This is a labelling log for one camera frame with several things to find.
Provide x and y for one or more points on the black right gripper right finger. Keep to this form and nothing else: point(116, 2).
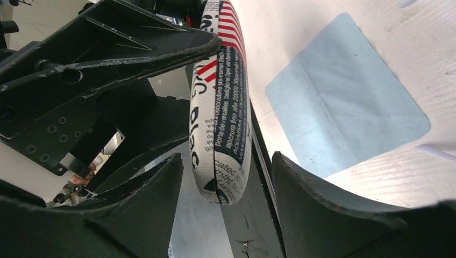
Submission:
point(320, 219)

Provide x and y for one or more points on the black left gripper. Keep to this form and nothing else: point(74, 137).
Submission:
point(48, 129)

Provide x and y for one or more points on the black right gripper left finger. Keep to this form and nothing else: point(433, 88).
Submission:
point(134, 219)

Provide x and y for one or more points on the flag print glasses case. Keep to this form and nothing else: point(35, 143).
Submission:
point(220, 127)

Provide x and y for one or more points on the light blue cleaning cloth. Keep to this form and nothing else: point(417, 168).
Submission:
point(339, 104)

